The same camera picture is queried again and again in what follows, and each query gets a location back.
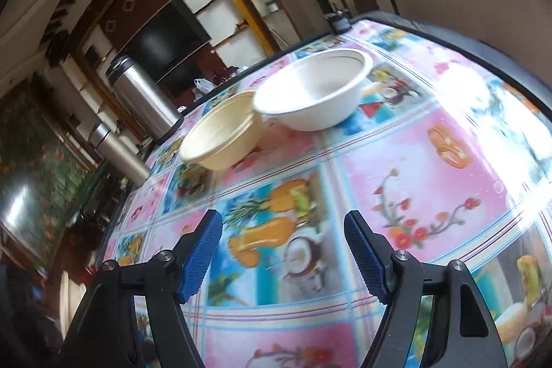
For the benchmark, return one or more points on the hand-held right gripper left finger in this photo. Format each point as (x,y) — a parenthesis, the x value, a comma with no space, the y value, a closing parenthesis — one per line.
(200,260)

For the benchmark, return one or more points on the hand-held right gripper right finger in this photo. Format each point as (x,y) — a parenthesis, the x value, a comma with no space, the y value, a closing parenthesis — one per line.
(366,260)

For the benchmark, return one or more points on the cream ribbed bowl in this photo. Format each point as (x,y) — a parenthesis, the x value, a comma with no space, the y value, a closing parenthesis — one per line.
(241,152)
(215,122)

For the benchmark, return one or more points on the white paper bowl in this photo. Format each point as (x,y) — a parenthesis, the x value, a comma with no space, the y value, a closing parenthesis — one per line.
(315,109)

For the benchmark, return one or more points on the colourful fruit print tablecloth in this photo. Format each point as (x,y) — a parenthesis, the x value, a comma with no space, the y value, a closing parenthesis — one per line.
(409,156)

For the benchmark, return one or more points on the slim steel thermos flask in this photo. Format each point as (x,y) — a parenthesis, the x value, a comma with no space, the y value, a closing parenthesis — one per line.
(125,159)

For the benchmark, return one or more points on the large steel thermos jug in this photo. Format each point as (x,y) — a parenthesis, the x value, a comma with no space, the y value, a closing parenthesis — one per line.
(144,100)

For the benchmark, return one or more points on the white plastic bag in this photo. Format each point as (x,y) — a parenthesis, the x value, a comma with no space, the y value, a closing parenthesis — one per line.
(202,85)

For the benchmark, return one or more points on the black flat television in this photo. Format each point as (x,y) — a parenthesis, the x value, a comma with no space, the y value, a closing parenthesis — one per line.
(168,36)

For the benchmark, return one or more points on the small black object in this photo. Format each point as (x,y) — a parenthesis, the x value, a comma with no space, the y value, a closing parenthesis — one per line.
(338,22)

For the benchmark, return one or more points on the wooden wall shelf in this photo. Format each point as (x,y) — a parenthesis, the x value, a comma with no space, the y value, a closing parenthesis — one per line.
(224,12)

